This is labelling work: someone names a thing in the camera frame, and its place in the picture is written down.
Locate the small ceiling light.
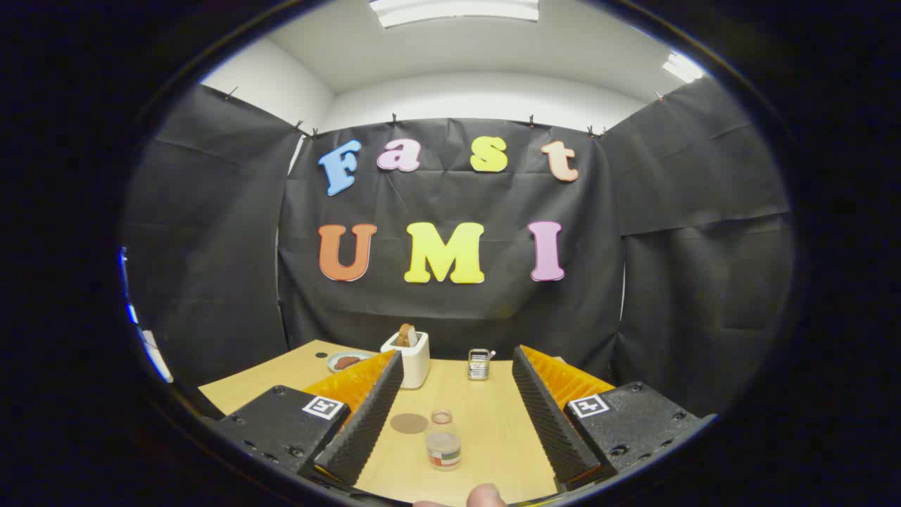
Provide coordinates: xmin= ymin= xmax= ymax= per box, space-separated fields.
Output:
xmin=662 ymin=53 xmax=705 ymax=84

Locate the clear plastic juice bottle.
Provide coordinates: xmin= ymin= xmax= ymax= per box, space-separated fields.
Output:
xmin=425 ymin=410 xmax=463 ymax=471

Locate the wooden table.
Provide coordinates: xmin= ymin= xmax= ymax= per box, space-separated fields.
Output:
xmin=199 ymin=340 xmax=564 ymax=506

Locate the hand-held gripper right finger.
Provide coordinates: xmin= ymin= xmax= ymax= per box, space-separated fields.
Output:
xmin=512 ymin=345 xmax=719 ymax=492

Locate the long ceiling light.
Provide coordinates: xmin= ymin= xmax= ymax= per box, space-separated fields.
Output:
xmin=370 ymin=0 xmax=540 ymax=29

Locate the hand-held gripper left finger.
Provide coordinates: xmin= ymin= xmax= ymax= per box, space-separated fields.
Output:
xmin=211 ymin=350 xmax=405 ymax=488

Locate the black backdrop cloth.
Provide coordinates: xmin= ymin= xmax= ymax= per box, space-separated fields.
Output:
xmin=120 ymin=76 xmax=796 ymax=416

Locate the white toaster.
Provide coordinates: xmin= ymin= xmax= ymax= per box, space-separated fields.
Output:
xmin=381 ymin=331 xmax=431 ymax=389

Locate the pale green plate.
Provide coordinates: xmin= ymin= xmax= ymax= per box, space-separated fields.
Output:
xmin=327 ymin=351 xmax=374 ymax=374

